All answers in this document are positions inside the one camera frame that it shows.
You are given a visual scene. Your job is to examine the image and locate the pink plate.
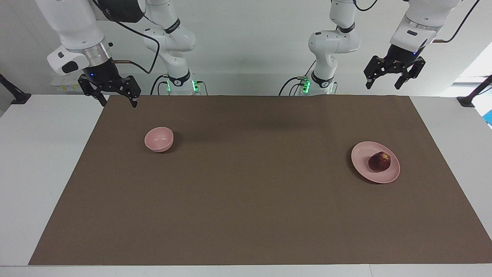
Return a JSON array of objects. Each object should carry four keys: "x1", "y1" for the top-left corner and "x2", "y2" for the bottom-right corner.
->
[{"x1": 351, "y1": 141, "x2": 401, "y2": 184}]

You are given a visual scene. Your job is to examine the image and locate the pink bowl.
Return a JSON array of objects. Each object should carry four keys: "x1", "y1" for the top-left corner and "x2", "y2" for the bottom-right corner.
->
[{"x1": 144, "y1": 127, "x2": 174, "y2": 153}]

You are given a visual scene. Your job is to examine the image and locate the dark red apple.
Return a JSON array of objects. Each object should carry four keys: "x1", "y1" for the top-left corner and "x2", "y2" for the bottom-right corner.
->
[{"x1": 368, "y1": 151, "x2": 392, "y2": 173}]

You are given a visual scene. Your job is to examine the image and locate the black right base cable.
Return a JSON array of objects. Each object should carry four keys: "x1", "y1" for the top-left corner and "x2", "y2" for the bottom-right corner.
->
[{"x1": 150, "y1": 74, "x2": 171, "y2": 95}]

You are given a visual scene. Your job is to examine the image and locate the brown table mat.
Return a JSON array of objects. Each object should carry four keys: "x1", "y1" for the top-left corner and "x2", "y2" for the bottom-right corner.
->
[{"x1": 28, "y1": 95, "x2": 492, "y2": 266}]

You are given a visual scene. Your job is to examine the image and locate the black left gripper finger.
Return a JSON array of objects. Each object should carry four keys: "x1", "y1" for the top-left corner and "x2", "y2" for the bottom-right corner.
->
[
  {"x1": 395, "y1": 57, "x2": 426, "y2": 90},
  {"x1": 364, "y1": 56, "x2": 389, "y2": 90}
]

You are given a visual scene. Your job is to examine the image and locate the black clamp stand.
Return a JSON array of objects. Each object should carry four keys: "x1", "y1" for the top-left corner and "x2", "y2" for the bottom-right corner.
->
[
  {"x1": 457, "y1": 75, "x2": 492, "y2": 107},
  {"x1": 0, "y1": 74, "x2": 32, "y2": 105}
]

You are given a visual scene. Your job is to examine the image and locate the black base cable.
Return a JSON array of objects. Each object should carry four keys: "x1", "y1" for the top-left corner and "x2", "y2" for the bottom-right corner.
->
[
  {"x1": 150, "y1": 74, "x2": 171, "y2": 95},
  {"x1": 279, "y1": 60, "x2": 318, "y2": 96}
]

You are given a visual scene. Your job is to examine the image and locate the black left base cable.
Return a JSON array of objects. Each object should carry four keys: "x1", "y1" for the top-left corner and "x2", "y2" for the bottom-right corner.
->
[{"x1": 279, "y1": 60, "x2": 318, "y2": 96}]

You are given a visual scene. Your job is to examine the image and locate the white wall socket box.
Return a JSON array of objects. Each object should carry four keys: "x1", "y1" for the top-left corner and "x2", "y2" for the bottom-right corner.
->
[{"x1": 51, "y1": 75, "x2": 83, "y2": 93}]

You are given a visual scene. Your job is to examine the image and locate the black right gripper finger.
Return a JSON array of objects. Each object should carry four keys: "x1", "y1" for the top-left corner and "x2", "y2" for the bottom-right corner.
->
[
  {"x1": 78, "y1": 75, "x2": 108, "y2": 107},
  {"x1": 116, "y1": 75, "x2": 141, "y2": 108}
]

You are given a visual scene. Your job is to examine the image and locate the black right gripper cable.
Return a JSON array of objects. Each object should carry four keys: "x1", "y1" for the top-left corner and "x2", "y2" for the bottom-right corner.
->
[{"x1": 92, "y1": 0, "x2": 161, "y2": 75}]

